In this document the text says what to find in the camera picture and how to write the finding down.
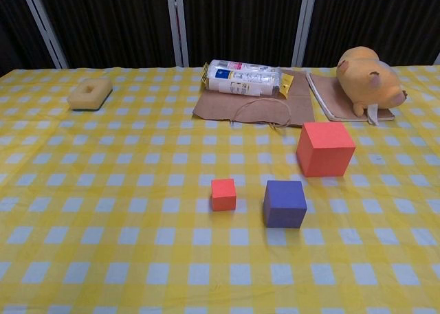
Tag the small red cube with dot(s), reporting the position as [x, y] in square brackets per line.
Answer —
[223, 195]

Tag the purple foam cube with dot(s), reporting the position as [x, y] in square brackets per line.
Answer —
[284, 205]

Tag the large red cube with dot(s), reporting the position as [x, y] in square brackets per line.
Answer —
[326, 152]

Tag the brown paper bag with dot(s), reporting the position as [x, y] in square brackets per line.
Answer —
[220, 108]

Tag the plastic snack package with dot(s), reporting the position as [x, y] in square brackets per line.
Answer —
[240, 80]

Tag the yellow checkered tablecloth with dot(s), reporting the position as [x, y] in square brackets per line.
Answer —
[137, 224]

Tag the brown notebook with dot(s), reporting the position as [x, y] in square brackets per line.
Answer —
[335, 99]

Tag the yellow sponge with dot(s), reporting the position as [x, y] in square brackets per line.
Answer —
[90, 95]

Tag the orange plush toy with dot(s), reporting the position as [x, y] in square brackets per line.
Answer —
[368, 80]

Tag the black pleated curtain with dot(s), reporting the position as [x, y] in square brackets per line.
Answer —
[103, 25]

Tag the white frame post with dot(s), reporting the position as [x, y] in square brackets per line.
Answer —
[437, 59]
[177, 25]
[43, 23]
[304, 25]

